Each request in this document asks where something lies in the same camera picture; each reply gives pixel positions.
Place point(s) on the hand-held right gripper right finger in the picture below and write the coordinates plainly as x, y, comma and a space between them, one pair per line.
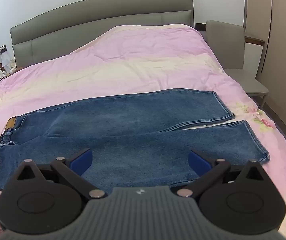
199, 163

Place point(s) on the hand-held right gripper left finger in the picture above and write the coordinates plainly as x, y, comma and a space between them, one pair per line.
81, 162

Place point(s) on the blue denim pants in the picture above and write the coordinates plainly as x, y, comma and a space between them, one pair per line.
133, 130

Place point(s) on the pink floral blanket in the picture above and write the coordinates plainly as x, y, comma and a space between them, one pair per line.
138, 62

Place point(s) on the grey chair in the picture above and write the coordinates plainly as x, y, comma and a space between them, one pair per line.
229, 50

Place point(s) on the white bedside desk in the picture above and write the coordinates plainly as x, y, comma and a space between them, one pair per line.
254, 55

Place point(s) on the beige wardrobe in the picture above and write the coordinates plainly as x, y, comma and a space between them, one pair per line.
282, 55

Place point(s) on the grey padded headboard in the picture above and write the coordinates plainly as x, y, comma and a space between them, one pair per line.
83, 22

